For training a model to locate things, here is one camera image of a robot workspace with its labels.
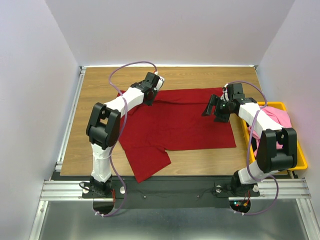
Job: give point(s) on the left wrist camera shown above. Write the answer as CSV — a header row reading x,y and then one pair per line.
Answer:
x,y
154,81

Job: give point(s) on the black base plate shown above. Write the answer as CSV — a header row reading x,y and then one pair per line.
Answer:
x,y
167,192

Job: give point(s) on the pink t shirt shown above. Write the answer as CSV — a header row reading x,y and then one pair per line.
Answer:
x,y
279,116

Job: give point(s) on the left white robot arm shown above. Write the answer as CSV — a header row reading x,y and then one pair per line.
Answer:
x,y
104,128

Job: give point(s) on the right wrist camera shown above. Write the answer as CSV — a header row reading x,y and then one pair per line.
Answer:
x,y
235,91

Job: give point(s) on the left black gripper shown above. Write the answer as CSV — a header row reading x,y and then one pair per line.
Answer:
x,y
148,102

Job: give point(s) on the aluminium frame rail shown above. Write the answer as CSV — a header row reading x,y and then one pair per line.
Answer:
x,y
43,204

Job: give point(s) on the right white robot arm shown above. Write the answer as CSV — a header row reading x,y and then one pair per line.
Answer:
x,y
278,146

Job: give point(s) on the yellow plastic bin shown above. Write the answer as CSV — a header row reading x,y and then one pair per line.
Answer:
x,y
301,160

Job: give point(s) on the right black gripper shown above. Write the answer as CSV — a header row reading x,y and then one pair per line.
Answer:
x,y
215,101

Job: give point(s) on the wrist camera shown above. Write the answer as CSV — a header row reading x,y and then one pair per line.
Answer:
x,y
154,81
235,91

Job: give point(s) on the red t shirt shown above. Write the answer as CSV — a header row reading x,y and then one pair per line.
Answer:
x,y
173,122

